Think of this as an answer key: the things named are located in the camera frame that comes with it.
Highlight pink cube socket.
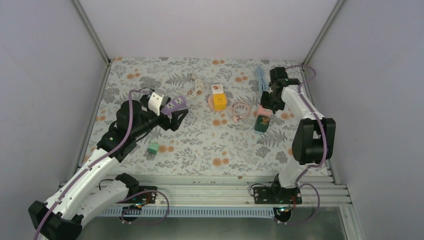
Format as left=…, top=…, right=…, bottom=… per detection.
left=256, top=105, right=273, bottom=119

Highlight dark green cube socket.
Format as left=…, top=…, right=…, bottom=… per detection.
left=254, top=117, right=270, bottom=132

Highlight light green cube socket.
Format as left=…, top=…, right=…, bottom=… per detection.
left=147, top=142, right=160, bottom=155

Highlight yellow cube socket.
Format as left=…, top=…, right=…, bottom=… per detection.
left=212, top=93, right=228, bottom=112

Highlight white cube socket with sticker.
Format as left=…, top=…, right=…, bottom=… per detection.
left=211, top=84, right=224, bottom=95

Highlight black power adapter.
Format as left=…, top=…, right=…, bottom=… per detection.
left=139, top=87, right=155, bottom=108

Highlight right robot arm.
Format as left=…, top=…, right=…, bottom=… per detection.
left=260, top=67, right=336, bottom=204

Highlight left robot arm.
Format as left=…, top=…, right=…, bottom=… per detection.
left=28, top=93, right=189, bottom=240

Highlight purple power strip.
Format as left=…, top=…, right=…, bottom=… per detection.
left=161, top=95, right=187, bottom=118

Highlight pink round power socket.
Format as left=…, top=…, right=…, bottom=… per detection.
left=207, top=94, right=228, bottom=112

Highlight floral table mat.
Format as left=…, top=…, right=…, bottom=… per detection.
left=85, top=57, right=302, bottom=176

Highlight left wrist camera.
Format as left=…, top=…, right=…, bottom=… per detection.
left=147, top=90, right=167, bottom=116

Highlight white coiled cable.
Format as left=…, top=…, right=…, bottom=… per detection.
left=187, top=73, right=205, bottom=99

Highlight aluminium rail base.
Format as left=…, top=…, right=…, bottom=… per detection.
left=52, top=175, right=354, bottom=220

